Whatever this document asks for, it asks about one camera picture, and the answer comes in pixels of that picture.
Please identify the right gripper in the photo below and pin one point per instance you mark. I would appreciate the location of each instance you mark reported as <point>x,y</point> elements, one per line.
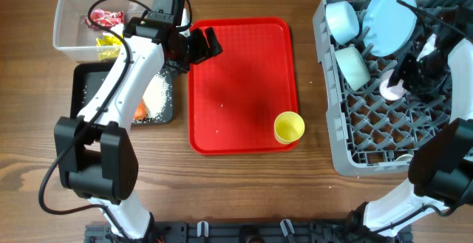
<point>402,72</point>

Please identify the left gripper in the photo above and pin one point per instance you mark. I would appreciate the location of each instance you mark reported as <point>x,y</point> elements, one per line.
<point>202,51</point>

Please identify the pink cup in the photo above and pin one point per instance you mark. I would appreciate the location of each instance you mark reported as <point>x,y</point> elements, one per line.
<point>392,93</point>

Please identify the light blue plate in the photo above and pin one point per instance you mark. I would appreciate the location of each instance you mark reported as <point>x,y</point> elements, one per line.
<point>390,25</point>

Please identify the green bowl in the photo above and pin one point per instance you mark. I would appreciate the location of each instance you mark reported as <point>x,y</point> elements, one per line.
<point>352,67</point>

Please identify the light blue bowl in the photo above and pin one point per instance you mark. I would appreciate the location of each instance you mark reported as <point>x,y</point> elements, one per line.
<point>342,21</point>

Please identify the white rice pile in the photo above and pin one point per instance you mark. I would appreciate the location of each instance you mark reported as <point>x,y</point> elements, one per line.
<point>156,96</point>

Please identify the orange carrot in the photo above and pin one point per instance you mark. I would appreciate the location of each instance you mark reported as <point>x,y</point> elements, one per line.
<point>140,112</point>

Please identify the yellow wrapper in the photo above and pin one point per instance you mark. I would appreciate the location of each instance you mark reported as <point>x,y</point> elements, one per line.
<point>109,46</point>

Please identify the yellow cup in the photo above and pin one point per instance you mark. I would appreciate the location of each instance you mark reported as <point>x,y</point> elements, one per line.
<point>288,127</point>

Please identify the red foil wrapper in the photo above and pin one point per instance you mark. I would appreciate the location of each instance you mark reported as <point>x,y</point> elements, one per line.
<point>107,18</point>

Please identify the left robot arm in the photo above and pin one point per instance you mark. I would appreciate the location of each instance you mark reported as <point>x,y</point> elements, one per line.
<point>95,158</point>

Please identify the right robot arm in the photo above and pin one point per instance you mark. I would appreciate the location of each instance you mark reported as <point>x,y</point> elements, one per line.
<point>439,176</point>

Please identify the grey dishwasher rack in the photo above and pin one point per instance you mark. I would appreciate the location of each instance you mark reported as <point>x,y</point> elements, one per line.
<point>368,132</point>

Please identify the red serving tray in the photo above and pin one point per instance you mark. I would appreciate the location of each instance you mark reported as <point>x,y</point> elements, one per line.
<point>235,97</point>

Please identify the white spoon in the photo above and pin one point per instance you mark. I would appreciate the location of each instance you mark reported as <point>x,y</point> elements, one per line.
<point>404,158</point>

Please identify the black plastic tray bin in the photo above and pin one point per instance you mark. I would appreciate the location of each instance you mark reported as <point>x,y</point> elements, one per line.
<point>88,78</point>

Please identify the clear plastic bin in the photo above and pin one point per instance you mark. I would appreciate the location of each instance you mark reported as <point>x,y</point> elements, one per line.
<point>72,36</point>

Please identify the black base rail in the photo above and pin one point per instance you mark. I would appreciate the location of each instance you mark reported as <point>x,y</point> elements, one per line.
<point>317,231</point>

